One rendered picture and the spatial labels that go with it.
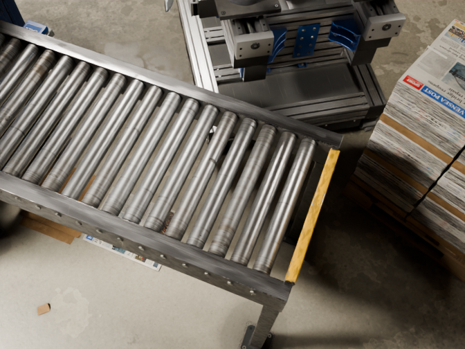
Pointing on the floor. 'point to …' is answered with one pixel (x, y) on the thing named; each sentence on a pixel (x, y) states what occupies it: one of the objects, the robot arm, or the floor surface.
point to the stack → (446, 225)
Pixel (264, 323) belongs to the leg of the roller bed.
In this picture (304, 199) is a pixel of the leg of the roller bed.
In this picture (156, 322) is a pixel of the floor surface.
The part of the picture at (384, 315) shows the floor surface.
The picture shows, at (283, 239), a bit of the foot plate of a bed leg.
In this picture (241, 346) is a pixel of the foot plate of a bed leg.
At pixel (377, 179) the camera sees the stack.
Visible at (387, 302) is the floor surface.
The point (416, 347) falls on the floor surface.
